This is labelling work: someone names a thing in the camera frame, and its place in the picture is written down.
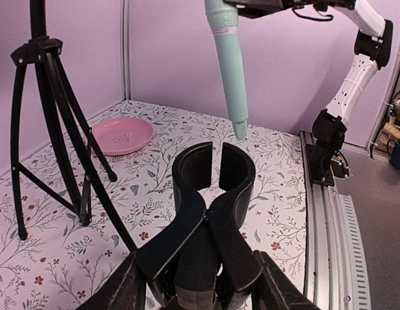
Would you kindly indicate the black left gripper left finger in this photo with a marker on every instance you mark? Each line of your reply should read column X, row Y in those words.
column 125, row 289

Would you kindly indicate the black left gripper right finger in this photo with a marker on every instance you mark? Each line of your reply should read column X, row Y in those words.
column 274, row 290

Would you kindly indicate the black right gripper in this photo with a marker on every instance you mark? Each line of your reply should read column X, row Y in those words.
column 260, row 8

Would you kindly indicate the teal toy microphone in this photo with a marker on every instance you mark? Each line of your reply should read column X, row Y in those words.
column 223, row 21

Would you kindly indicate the black round-base mic stand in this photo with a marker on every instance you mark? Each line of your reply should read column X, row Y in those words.
column 201, row 259

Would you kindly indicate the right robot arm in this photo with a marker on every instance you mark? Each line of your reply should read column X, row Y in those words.
column 372, row 52

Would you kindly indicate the pink plate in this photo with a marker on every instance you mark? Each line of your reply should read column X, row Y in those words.
column 122, row 136

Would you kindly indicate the dark blue mug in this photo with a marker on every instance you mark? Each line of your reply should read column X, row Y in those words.
column 395, row 155

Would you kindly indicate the black music stand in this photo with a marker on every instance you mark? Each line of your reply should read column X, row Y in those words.
column 70, row 135

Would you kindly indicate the aluminium front rail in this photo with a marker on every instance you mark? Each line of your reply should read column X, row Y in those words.
column 336, row 274

